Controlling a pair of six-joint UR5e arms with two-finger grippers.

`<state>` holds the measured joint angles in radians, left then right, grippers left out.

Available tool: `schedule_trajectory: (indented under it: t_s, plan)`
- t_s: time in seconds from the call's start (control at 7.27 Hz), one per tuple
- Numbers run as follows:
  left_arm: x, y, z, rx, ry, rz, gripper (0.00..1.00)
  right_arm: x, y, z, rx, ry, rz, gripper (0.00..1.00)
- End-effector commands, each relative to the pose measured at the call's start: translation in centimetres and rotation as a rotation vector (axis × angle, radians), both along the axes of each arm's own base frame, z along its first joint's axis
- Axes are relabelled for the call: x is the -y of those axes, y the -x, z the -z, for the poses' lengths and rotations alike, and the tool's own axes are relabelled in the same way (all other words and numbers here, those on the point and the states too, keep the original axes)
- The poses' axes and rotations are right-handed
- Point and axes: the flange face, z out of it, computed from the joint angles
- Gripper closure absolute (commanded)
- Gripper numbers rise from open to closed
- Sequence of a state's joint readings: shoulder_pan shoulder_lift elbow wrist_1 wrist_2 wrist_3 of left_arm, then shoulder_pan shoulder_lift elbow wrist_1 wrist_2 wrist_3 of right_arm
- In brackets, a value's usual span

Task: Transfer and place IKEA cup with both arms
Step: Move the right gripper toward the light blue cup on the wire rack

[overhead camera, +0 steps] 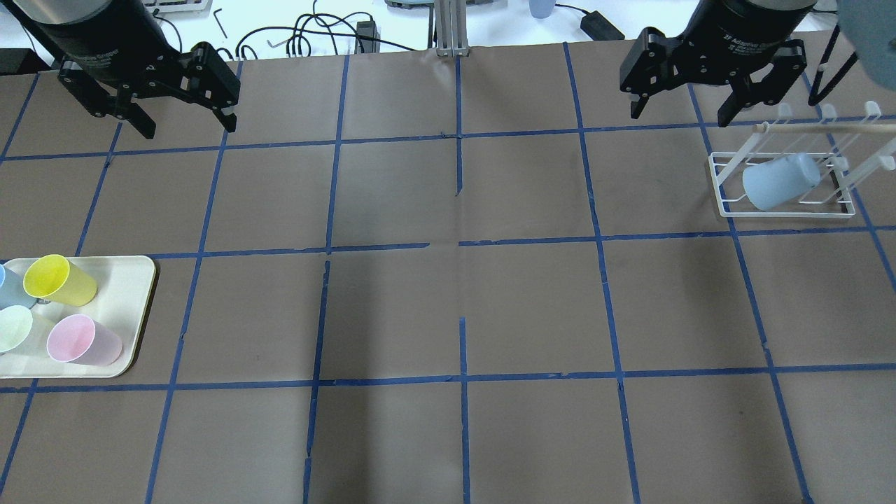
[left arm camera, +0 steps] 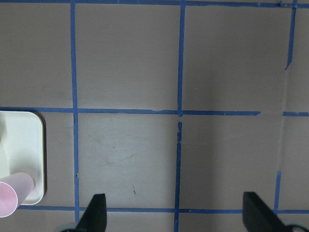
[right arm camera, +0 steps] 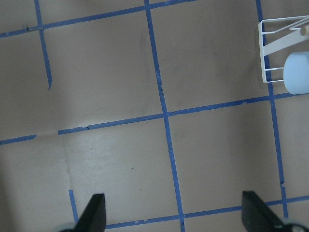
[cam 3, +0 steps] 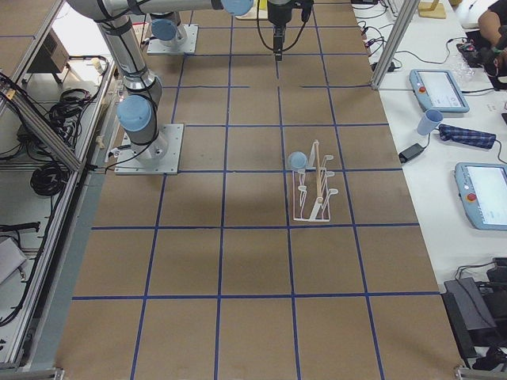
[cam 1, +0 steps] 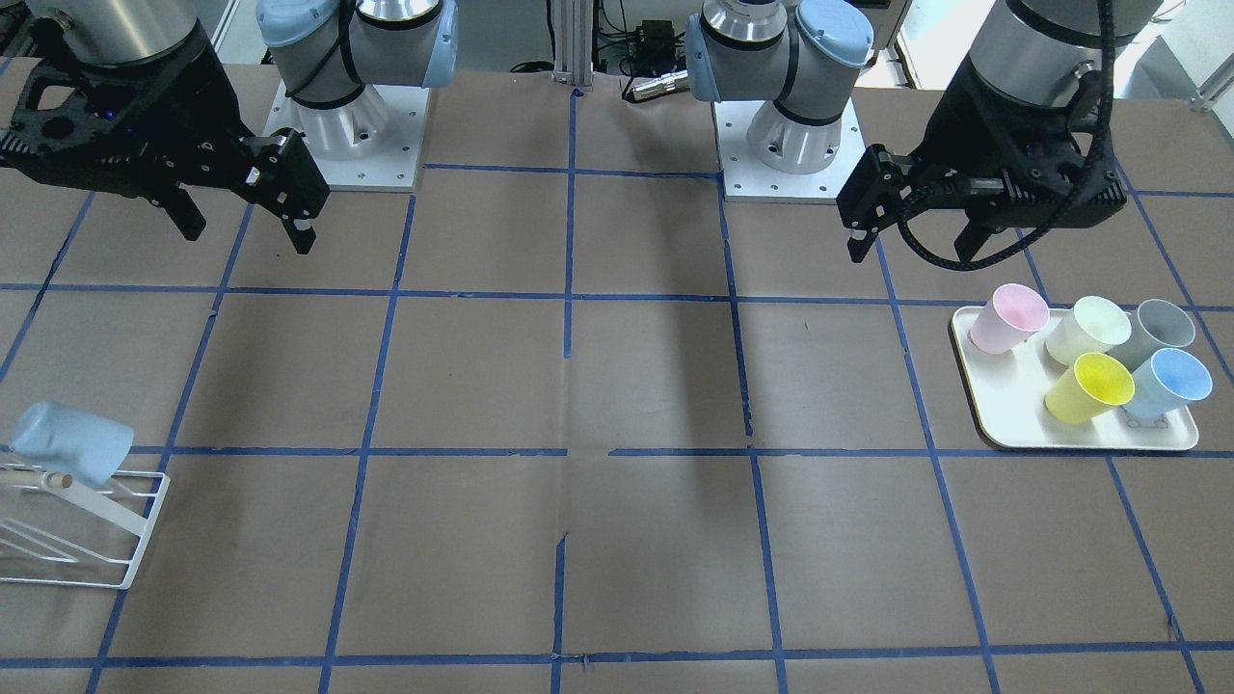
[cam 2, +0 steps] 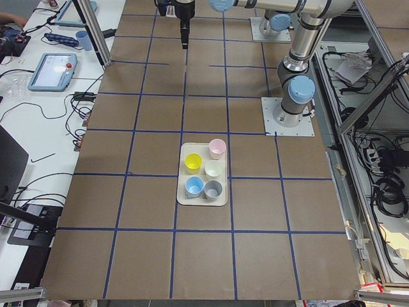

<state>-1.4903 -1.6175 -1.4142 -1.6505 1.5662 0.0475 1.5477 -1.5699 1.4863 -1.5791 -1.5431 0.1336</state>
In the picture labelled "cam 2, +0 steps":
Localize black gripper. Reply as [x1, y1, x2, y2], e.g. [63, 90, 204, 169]
[174, 0, 195, 49]

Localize blue cup on desk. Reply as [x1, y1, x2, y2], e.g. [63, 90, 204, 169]
[75, 30, 93, 51]

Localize pink plastic cup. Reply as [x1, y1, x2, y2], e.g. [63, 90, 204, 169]
[209, 138, 227, 160]

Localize yellow plastic cup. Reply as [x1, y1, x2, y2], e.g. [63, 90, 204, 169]
[184, 153, 203, 175]

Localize pale green plastic cup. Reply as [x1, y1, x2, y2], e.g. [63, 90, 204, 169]
[204, 160, 223, 180]

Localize light blue cup on tray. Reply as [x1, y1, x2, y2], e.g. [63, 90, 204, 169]
[185, 177, 205, 198]

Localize grey plastic cup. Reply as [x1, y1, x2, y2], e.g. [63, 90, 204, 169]
[204, 180, 223, 201]

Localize far teach pendant tablet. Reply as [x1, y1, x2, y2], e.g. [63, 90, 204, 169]
[55, 1, 84, 28]

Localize teach pendant tablet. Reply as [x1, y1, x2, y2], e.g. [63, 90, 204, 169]
[55, 1, 84, 28]
[27, 53, 78, 92]

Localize cream plastic serving tray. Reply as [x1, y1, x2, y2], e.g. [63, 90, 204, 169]
[176, 143, 228, 206]

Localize black power adapter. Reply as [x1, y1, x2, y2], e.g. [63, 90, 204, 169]
[73, 91, 96, 102]

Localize blue power strip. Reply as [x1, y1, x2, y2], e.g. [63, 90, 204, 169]
[44, 33, 79, 47]

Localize near teach pendant tablet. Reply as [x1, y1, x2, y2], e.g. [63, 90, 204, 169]
[27, 53, 78, 92]

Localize crumpled white paper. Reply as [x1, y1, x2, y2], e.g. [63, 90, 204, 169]
[334, 51, 373, 85]

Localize black monitor stand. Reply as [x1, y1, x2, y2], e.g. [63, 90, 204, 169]
[1, 127, 63, 247]

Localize aluminium frame post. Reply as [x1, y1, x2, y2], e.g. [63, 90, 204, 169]
[73, 0, 112, 67]

